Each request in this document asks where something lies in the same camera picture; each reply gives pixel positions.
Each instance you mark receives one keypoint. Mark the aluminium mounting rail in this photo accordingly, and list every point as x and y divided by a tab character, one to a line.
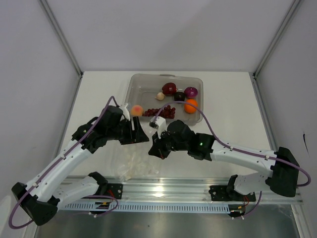
174	190

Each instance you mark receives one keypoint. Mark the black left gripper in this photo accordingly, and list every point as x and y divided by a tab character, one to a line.
135	136

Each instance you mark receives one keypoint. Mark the white slotted cable duct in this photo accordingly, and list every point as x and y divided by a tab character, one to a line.
149	207

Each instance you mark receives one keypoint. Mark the clear zip top bag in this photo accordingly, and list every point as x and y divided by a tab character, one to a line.
132	161

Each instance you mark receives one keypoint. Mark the red grape bunch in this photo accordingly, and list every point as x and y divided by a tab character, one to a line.
167	112

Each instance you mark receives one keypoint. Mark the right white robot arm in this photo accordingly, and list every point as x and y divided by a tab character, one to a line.
276	171

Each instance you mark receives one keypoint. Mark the yellow pink peach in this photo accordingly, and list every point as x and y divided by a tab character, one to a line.
137	110

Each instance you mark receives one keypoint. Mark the aluminium frame post left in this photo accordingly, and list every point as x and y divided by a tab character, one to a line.
60	35

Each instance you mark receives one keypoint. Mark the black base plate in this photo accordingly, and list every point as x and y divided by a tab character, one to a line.
112	189
219	193

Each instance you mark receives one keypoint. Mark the purple red onion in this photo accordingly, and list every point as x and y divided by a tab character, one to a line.
191	92

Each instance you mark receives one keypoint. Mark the dark red apple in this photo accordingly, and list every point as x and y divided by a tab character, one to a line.
169	89

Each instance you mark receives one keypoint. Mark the white garlic bulb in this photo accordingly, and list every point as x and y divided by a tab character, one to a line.
160	96

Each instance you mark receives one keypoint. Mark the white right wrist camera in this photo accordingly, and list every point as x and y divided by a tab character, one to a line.
158	123

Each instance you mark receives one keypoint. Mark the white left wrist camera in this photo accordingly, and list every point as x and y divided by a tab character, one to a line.
125	112

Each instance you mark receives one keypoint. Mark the aluminium frame post right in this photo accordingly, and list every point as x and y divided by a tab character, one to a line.
281	30

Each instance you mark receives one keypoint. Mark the orange fruit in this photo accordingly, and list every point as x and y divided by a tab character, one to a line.
191	106

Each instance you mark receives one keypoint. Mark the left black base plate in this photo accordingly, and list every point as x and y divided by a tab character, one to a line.
112	189

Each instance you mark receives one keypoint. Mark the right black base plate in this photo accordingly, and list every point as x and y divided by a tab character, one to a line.
219	193

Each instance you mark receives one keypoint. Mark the aluminium frame post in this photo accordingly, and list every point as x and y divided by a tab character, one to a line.
60	35
281	30

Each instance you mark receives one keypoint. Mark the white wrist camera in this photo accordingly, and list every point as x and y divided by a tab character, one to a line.
125	112
158	123

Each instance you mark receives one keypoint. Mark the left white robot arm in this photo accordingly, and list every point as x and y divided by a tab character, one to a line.
43	196

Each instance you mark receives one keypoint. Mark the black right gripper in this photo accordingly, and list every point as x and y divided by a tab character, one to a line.
157	150

